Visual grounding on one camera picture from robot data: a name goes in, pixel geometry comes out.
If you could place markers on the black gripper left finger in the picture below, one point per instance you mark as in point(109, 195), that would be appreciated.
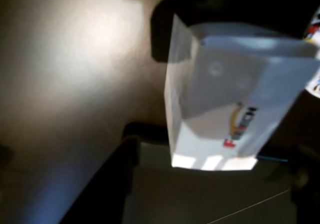
point(225, 2)

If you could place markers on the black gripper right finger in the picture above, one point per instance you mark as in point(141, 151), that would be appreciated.
point(305, 134)

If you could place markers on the white and black servo box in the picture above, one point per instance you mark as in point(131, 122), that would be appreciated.
point(225, 84)

